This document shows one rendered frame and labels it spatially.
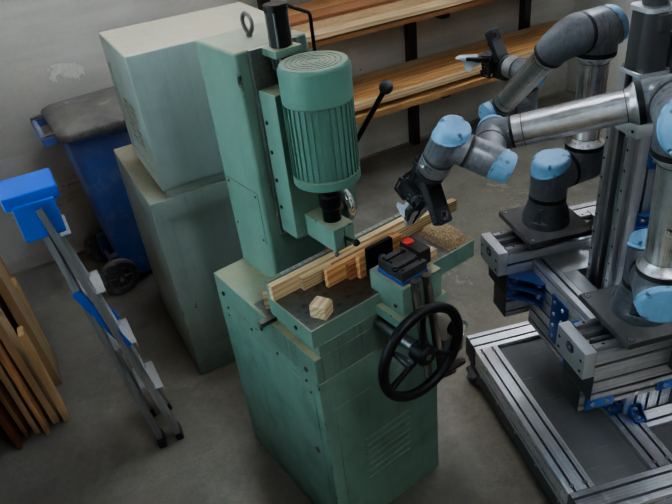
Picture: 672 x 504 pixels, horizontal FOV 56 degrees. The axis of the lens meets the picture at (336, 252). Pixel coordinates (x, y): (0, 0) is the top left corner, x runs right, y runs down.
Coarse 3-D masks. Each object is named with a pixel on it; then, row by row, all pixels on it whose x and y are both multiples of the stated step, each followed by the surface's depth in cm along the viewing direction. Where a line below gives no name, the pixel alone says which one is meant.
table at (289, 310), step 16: (448, 256) 183; (464, 256) 188; (320, 288) 175; (336, 288) 174; (352, 288) 173; (368, 288) 173; (272, 304) 174; (288, 304) 170; (304, 304) 170; (336, 304) 168; (352, 304) 167; (368, 304) 169; (384, 304) 171; (288, 320) 169; (304, 320) 164; (320, 320) 163; (336, 320) 164; (352, 320) 168; (400, 320) 165; (304, 336) 164; (320, 336) 163
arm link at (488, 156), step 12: (492, 132) 143; (480, 144) 137; (492, 144) 138; (504, 144) 142; (468, 156) 137; (480, 156) 136; (492, 156) 136; (504, 156) 136; (516, 156) 138; (468, 168) 139; (480, 168) 138; (492, 168) 137; (504, 168) 136; (504, 180) 138
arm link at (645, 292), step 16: (656, 96) 128; (656, 112) 125; (656, 128) 123; (656, 144) 126; (656, 160) 127; (656, 176) 131; (656, 192) 132; (656, 208) 134; (656, 224) 135; (656, 240) 137; (640, 256) 145; (656, 256) 138; (640, 272) 142; (656, 272) 139; (640, 288) 144; (656, 288) 140; (640, 304) 143; (656, 304) 141; (656, 320) 145
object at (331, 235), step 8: (320, 208) 178; (312, 216) 175; (320, 216) 174; (312, 224) 175; (320, 224) 171; (328, 224) 170; (336, 224) 170; (344, 224) 169; (352, 224) 170; (312, 232) 177; (320, 232) 173; (328, 232) 169; (336, 232) 168; (344, 232) 170; (352, 232) 171; (320, 240) 175; (328, 240) 171; (336, 240) 169; (344, 240) 171; (336, 248) 170
